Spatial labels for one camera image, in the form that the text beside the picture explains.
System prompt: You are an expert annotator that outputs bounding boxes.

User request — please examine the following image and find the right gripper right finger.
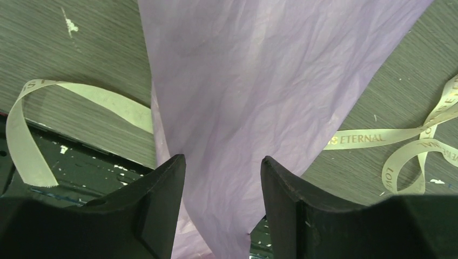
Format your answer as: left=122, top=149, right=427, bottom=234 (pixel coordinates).
left=260, top=156, right=457, bottom=258

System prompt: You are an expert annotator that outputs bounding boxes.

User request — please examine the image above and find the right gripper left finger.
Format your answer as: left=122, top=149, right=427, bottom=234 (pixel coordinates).
left=1, top=154, right=186, bottom=258

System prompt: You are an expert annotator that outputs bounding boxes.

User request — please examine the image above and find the cream printed ribbon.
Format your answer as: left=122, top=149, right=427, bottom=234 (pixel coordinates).
left=5, top=77, right=457, bottom=194

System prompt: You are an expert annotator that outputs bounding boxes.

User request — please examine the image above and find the purple and pink wrapping paper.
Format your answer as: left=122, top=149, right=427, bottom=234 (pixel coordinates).
left=138, top=1, right=430, bottom=258

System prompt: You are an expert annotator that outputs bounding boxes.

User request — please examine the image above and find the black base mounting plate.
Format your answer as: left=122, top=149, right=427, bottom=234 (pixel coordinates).
left=0, top=114, right=273, bottom=259

